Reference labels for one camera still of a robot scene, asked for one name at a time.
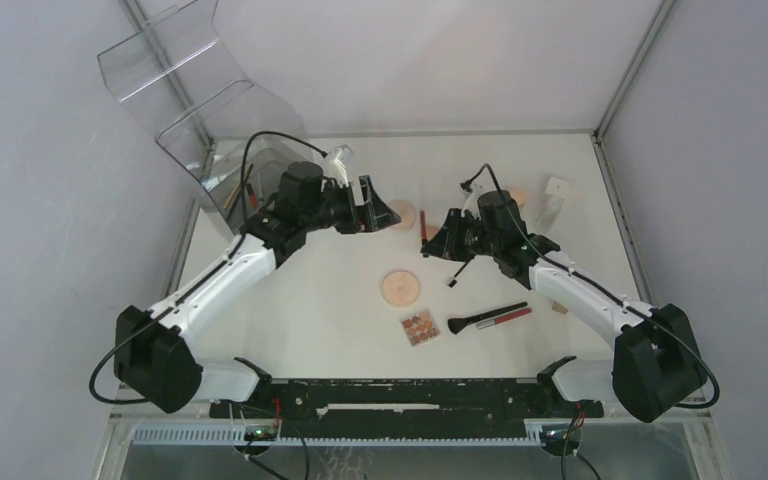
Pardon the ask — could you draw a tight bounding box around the black powder brush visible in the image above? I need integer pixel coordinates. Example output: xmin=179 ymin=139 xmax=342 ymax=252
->
xmin=447 ymin=302 xmax=530 ymax=335

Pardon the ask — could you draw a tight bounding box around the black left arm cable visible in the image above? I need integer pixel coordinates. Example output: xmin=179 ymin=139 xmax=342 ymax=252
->
xmin=88 ymin=130 xmax=330 ymax=480

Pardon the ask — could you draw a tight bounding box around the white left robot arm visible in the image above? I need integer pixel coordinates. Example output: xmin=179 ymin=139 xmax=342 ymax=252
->
xmin=113 ymin=162 xmax=401 ymax=417

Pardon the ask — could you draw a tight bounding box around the wooden handle brush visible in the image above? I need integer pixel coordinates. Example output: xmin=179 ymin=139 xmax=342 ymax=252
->
xmin=223 ymin=165 xmax=253 ymax=211

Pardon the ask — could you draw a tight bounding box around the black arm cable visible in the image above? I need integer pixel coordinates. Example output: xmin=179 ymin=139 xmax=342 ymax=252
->
xmin=88 ymin=130 xmax=330 ymax=480
xmin=460 ymin=163 xmax=722 ymax=480

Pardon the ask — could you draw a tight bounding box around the clear liquid bottle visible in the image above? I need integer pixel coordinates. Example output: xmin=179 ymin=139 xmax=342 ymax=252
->
xmin=535 ymin=177 xmax=572 ymax=234

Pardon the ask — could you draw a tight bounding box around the red silver lip gloss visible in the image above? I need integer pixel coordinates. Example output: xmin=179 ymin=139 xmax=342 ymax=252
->
xmin=476 ymin=307 xmax=532 ymax=330

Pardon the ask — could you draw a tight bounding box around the clear acrylic makeup organizer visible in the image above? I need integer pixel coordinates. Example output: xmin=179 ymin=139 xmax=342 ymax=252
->
xmin=97 ymin=1 xmax=314 ymax=237

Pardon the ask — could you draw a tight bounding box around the cream jar gold lid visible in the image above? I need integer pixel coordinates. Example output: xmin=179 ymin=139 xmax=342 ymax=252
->
xmin=507 ymin=187 xmax=528 ymax=209

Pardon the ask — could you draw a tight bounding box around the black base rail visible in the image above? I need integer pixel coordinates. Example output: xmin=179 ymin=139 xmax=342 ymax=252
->
xmin=209 ymin=378 xmax=604 ymax=441

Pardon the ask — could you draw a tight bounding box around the black brow comb brush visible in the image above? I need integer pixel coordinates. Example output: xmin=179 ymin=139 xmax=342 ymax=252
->
xmin=446 ymin=260 xmax=471 ymax=288

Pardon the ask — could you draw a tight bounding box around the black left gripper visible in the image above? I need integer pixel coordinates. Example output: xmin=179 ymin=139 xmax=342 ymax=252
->
xmin=301 ymin=176 xmax=399 ymax=235

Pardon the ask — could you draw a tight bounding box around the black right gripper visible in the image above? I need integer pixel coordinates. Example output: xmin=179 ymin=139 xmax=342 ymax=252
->
xmin=421 ymin=208 xmax=501 ymax=263

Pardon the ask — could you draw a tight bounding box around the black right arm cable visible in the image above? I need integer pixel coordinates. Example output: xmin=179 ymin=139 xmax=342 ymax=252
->
xmin=460 ymin=163 xmax=722 ymax=480

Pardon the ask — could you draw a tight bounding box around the eyeshadow palette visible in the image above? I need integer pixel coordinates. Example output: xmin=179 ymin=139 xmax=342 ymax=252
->
xmin=399 ymin=310 xmax=441 ymax=347

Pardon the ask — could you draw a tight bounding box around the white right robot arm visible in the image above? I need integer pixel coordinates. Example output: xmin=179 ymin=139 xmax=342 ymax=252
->
xmin=420 ymin=190 xmax=719 ymax=423

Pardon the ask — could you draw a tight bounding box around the round beige sponge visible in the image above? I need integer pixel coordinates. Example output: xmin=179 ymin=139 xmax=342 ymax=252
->
xmin=381 ymin=270 xmax=421 ymax=308
xmin=389 ymin=199 xmax=417 ymax=231

